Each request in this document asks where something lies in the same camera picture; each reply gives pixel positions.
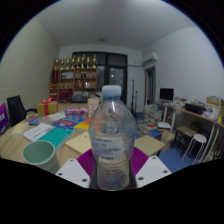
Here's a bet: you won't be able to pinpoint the wooden shelf unit with trophies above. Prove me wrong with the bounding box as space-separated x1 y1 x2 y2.
48 54 98 103

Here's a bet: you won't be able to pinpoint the white booklet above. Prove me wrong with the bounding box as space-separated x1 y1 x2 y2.
22 122 56 143

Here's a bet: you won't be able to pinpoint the pale green cup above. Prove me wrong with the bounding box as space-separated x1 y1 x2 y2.
21 139 61 174

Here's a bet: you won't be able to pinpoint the wooden square stool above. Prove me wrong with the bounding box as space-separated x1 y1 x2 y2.
134 134 166 157

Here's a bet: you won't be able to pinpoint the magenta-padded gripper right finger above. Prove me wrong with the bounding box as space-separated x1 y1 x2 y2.
130 145 173 189

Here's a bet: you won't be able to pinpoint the stack of books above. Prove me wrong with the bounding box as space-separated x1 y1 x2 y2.
137 103 173 140

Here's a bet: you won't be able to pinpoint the clear plastic water bottle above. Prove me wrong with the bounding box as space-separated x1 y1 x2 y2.
88 84 138 191

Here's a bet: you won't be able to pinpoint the pink package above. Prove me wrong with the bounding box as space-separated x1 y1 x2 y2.
65 107 89 117

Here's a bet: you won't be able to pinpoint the red and blue book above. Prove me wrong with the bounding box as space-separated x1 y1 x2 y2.
24 115 44 127

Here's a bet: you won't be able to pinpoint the black microphone stand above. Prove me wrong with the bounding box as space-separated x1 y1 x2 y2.
130 79 138 111

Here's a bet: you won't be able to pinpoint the black box on desk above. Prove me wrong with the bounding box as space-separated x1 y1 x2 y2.
185 102 206 115

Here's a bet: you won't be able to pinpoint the cardboard box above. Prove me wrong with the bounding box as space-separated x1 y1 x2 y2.
205 95 221 108

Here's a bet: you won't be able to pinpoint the yellow gift box red ribbon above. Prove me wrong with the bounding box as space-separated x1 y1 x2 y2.
36 97 59 118

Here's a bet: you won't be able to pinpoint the blue colourful book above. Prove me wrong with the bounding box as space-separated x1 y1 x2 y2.
51 115 88 130

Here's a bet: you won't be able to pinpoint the black framed glass door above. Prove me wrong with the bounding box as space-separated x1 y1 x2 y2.
72 51 128 104

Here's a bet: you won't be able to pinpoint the computer monitor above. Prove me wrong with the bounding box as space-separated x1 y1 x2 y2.
159 87 175 102

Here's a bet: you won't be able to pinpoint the white round stool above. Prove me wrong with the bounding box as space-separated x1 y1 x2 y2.
184 133 208 164

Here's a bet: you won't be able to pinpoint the cream book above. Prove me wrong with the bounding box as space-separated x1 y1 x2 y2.
10 121 30 138

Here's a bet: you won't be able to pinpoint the black office chair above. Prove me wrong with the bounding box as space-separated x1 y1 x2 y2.
6 95 38 128

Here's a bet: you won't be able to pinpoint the purple sign board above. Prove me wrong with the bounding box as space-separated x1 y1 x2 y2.
0 102 10 134

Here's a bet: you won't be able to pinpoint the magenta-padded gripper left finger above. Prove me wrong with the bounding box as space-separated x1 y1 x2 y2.
54 147 98 189

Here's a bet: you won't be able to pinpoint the wooden side desk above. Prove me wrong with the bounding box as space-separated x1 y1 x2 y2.
155 100 224 159

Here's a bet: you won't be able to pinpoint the orange book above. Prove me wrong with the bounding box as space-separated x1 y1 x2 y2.
73 119 91 131

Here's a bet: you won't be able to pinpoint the brown wooden stool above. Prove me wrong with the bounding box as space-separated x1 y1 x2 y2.
175 125 198 148

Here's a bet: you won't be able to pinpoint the white paper sheets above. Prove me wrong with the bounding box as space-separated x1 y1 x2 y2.
46 112 68 122

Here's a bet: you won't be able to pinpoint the white air conditioner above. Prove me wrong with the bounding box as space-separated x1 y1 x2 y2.
142 51 159 64

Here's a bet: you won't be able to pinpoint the teal book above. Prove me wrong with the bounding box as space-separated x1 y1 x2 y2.
37 127 74 149

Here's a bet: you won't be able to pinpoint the small tan carton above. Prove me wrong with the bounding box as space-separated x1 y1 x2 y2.
87 97 101 118

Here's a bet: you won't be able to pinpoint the yellow notebook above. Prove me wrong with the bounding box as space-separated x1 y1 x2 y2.
64 130 94 156

